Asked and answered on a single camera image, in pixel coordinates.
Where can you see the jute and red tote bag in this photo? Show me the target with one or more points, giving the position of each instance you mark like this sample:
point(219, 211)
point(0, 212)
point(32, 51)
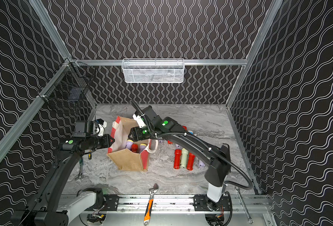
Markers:
point(128, 154)

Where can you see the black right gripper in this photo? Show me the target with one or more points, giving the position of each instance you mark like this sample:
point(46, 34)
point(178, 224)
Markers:
point(134, 134)

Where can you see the black wire mesh basket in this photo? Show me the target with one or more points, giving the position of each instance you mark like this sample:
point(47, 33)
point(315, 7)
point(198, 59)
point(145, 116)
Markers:
point(68, 93)

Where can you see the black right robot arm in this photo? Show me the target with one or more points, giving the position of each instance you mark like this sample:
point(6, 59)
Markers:
point(217, 159)

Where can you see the white wire mesh basket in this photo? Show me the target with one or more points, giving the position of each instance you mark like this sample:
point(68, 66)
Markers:
point(153, 70)

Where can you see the pale green flashlight front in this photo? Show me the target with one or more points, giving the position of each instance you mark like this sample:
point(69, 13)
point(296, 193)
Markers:
point(184, 158)

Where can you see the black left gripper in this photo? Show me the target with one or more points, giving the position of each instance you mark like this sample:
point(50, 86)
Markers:
point(106, 141)

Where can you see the silver combination wrench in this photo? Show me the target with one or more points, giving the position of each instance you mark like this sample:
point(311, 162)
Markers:
point(250, 220)

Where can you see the orange handled adjustable wrench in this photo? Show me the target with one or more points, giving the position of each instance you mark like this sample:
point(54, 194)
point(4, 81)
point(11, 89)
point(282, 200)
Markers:
point(147, 215)

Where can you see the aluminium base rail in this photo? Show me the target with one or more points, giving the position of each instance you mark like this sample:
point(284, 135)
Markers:
point(178, 204)

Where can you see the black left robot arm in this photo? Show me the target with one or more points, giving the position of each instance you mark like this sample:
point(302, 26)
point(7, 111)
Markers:
point(42, 208)

